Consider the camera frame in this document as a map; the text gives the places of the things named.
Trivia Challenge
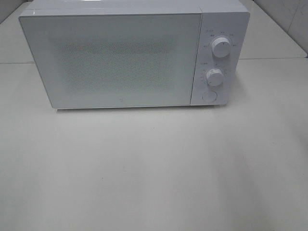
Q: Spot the round white door button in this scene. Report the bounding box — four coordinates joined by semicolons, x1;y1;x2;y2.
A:
202;90;218;103

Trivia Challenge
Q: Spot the white timer knob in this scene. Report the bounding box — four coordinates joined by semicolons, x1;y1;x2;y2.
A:
205;68;224;87

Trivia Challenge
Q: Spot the white microwave door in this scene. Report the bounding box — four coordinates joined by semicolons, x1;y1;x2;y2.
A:
20;14;201;109

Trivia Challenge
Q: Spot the white microwave oven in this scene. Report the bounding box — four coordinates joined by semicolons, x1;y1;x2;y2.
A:
19;0;250;109

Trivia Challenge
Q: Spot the upper white power knob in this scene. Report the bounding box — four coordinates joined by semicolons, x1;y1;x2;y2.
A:
211;36;231;58

